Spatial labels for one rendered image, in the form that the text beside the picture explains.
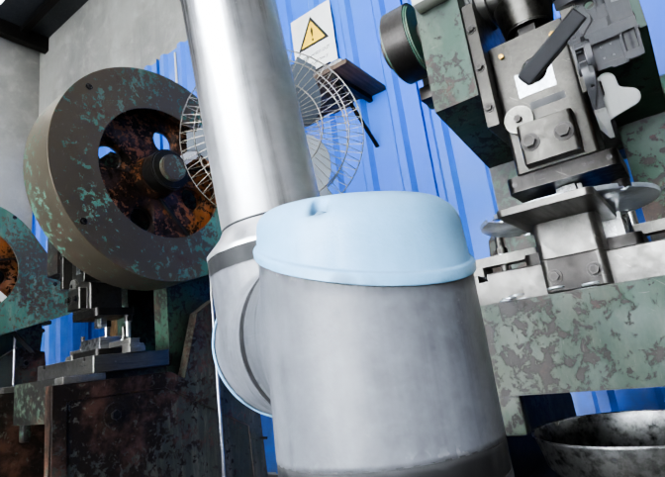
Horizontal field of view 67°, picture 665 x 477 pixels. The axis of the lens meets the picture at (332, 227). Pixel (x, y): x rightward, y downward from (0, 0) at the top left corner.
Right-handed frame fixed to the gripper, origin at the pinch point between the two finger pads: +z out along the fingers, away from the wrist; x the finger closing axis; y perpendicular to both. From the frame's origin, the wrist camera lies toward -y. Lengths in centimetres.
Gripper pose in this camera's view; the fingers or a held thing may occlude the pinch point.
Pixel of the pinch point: (605, 131)
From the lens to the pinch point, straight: 84.9
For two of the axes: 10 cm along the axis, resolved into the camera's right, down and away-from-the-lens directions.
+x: 4.6, -2.8, 8.4
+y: 8.2, -2.5, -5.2
